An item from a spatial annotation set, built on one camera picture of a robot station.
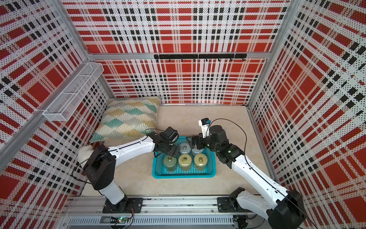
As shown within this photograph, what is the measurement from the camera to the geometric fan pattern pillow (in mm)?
905

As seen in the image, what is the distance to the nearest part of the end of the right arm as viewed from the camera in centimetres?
56

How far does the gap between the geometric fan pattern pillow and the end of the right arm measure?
0.39 metres
